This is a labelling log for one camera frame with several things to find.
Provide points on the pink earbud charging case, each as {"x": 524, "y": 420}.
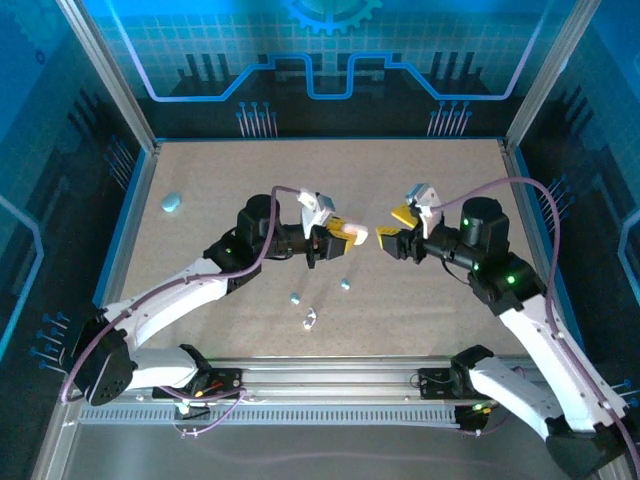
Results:
{"x": 357, "y": 234}

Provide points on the blue earbud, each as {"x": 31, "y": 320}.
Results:
{"x": 295, "y": 299}
{"x": 345, "y": 284}

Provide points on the white earbud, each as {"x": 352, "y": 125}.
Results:
{"x": 307, "y": 324}
{"x": 311, "y": 314}

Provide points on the blue earbud charging case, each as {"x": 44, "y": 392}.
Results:
{"x": 170, "y": 202}

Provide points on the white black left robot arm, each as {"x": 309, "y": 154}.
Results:
{"x": 165, "y": 300}

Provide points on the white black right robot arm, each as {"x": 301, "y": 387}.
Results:
{"x": 545, "y": 350}

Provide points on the aluminium side rail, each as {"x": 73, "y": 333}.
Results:
{"x": 132, "y": 225}
{"x": 527, "y": 225}

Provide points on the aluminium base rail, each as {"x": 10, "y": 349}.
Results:
{"x": 325, "y": 375}

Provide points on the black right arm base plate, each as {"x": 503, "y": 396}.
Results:
{"x": 435, "y": 382}

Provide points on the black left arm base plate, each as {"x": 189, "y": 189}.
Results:
{"x": 227, "y": 382}

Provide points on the aluminium frame post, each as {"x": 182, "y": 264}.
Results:
{"x": 550, "y": 75}
{"x": 110, "y": 80}

